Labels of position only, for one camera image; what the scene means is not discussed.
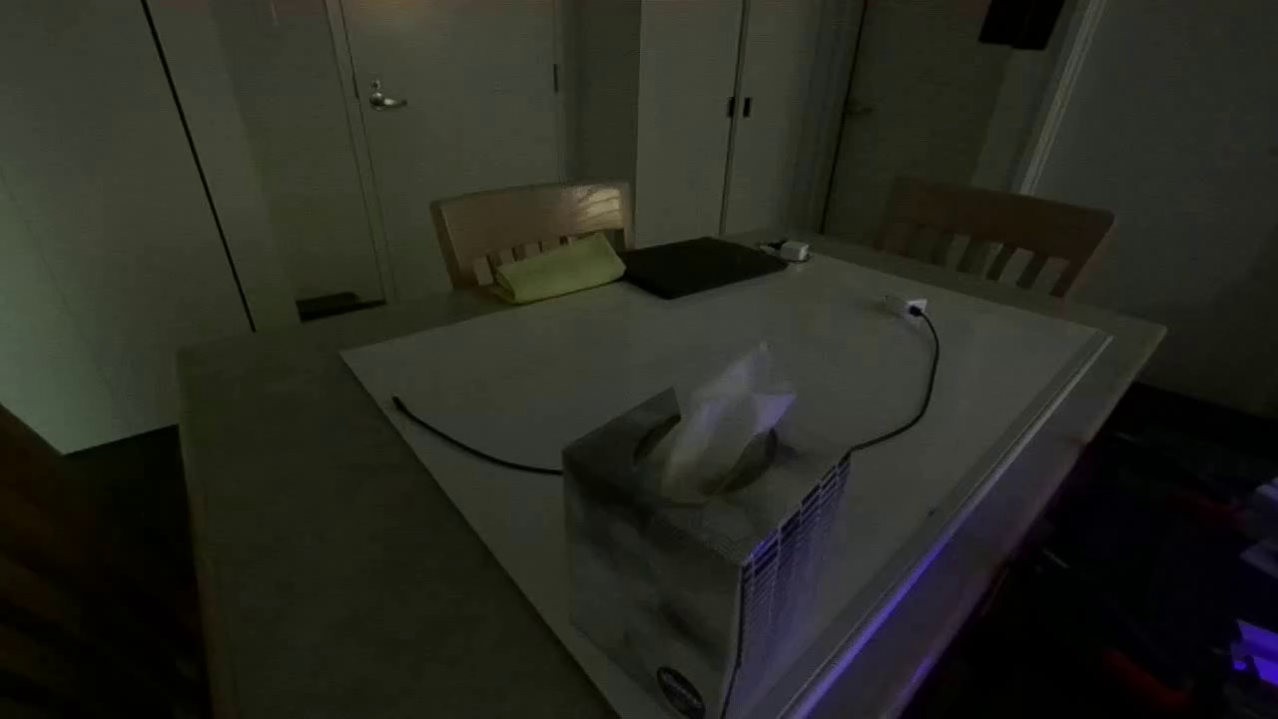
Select black charging cable with plug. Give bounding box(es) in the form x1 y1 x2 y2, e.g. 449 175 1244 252
386 295 947 478

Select black laptop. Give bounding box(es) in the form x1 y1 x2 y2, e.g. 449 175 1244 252
623 241 781 301

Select yellow folded cloth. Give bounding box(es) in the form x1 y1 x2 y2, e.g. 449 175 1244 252
495 236 623 304

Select grey tissue box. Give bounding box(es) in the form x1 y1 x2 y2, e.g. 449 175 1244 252
563 344 846 719

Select wooden chair near door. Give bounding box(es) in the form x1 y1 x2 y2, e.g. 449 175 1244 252
432 180 629 289

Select white closet doors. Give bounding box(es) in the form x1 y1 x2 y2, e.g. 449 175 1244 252
635 0 858 244

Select white table mat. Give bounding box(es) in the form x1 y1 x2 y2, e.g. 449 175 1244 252
346 261 1110 719

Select wooden chair at side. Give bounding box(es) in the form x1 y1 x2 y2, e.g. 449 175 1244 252
871 175 1115 301

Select door with metal handle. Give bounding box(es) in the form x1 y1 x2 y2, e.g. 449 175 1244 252
335 0 563 301

